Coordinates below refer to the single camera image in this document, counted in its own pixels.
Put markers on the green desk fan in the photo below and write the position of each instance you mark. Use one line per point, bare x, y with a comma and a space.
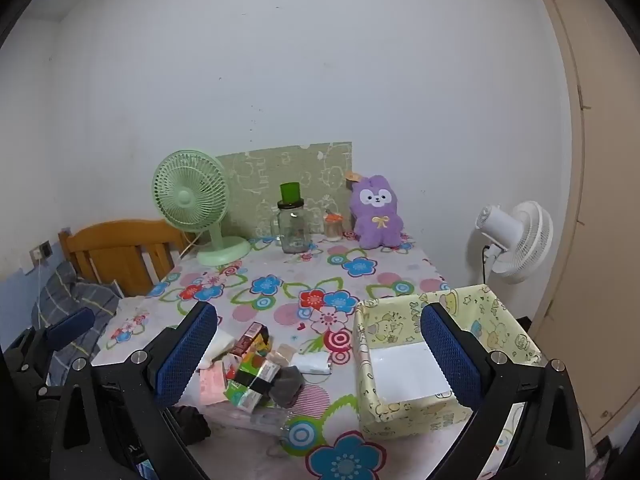
190, 195

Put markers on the purple plush bunny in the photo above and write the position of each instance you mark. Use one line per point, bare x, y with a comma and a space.
375, 220

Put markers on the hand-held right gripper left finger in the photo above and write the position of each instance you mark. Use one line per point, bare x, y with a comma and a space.
187, 355

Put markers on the white clip fan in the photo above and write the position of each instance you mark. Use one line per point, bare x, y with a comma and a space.
525, 240

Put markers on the cotton swab jar orange lid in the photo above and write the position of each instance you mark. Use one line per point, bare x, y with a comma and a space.
332, 229

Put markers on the white tissue pack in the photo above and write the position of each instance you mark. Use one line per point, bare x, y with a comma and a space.
310, 362

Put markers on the green yellow snack packet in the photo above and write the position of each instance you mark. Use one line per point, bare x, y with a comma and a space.
255, 357

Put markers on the grey sock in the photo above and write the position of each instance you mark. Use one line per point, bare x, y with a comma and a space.
287, 385

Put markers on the white folded cloth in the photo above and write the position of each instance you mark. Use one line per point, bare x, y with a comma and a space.
220, 345

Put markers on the clear plastic bag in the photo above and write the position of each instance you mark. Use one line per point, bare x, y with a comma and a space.
270, 420

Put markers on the green patterned board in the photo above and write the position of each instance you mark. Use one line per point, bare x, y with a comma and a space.
260, 175

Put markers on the black cloth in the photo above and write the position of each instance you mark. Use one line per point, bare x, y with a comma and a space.
192, 425

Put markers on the beige door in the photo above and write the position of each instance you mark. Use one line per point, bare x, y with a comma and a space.
600, 210

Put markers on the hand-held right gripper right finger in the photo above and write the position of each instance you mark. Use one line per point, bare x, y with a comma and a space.
450, 360

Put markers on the pink packet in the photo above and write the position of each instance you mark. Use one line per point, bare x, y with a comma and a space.
212, 385

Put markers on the grey plaid blanket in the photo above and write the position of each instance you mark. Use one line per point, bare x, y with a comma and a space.
75, 295

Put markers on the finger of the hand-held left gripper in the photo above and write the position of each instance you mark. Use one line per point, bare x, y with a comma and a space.
70, 327

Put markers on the yellow cartoon print box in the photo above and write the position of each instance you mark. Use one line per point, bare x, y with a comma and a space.
400, 410

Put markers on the brown snack box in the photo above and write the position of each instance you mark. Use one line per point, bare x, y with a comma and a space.
248, 337

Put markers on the glass jar with green lid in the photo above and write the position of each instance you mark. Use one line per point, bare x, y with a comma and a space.
292, 230

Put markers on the wall power socket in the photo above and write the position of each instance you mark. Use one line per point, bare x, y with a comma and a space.
42, 250

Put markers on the floral tablecloth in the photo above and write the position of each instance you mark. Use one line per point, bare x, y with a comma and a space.
300, 270

